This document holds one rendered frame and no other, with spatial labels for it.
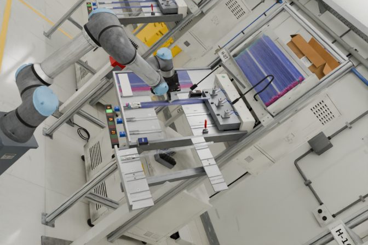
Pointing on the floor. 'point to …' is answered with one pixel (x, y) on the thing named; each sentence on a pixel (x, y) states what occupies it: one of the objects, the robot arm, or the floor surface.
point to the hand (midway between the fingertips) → (168, 101)
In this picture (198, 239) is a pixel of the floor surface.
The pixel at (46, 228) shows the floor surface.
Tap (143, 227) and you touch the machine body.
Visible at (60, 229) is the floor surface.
